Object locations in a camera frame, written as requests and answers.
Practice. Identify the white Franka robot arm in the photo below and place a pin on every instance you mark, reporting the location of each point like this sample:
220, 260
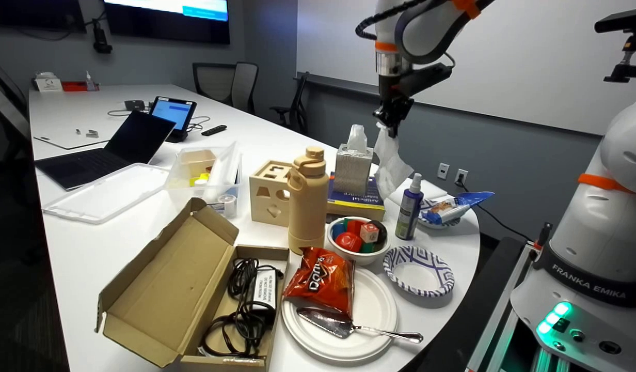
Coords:
607, 207

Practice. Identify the black webcam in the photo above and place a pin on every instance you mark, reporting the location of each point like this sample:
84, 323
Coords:
101, 38

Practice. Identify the red round block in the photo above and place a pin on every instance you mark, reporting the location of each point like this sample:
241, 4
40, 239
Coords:
350, 239

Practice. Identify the grey tissue box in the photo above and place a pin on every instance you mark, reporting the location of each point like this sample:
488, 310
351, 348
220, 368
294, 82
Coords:
351, 172

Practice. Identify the red Doritos chip bag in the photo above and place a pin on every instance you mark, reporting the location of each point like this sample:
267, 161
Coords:
321, 280

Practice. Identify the white bowl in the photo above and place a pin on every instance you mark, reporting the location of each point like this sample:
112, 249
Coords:
360, 257

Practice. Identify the white wall whiteboard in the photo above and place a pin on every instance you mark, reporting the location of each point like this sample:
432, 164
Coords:
538, 74

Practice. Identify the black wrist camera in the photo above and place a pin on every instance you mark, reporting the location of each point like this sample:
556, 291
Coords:
427, 79

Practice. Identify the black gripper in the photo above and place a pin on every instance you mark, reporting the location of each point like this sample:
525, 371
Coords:
394, 95

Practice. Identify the grey office chair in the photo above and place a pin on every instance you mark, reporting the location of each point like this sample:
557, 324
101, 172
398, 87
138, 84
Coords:
246, 84
212, 82

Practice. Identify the aluminium robot stand frame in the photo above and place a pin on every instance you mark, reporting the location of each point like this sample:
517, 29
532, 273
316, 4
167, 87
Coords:
500, 310

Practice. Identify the white paper sheets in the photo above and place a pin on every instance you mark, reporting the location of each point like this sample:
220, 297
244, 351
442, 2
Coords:
62, 143

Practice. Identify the white paper tissue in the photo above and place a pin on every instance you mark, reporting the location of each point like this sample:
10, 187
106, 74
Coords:
357, 136
391, 165

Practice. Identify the small clear bottle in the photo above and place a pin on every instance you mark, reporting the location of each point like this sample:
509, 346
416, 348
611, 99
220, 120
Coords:
90, 82

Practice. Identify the wooden shape sorter box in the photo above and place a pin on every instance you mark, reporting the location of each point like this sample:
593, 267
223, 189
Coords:
267, 197

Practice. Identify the black camera on mount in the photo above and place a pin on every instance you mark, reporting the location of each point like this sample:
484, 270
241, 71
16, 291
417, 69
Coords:
630, 18

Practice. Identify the blue spray bottle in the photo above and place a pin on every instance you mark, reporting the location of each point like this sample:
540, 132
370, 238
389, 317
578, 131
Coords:
408, 209

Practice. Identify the dark office chair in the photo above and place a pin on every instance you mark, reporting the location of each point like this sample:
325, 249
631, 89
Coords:
294, 110

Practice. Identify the black tablet with stand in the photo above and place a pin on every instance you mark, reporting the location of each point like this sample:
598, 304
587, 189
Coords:
172, 111

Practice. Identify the open cardboard box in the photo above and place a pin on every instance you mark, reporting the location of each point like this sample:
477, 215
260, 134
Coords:
166, 290

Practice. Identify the wall television screen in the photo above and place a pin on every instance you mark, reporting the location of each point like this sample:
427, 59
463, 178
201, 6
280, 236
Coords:
166, 21

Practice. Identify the beige water bottle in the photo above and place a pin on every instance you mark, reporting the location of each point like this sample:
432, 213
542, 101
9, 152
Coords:
308, 207

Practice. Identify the white wall outlet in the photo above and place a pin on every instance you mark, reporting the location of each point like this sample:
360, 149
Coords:
461, 175
442, 169

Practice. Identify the red flat object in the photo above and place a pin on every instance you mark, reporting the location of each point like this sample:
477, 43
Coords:
74, 84

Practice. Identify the small black remote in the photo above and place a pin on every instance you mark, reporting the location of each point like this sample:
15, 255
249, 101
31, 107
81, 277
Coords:
212, 129

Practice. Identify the plain white paper plate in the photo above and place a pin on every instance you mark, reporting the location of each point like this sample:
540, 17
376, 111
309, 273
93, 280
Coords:
372, 310

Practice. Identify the orange white printed cube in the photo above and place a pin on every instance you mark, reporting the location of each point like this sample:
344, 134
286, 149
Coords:
370, 234

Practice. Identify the black laptop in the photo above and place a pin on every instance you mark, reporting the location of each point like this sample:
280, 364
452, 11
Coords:
118, 146

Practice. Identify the blue white snack bag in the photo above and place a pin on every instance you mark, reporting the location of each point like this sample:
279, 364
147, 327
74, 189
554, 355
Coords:
463, 203

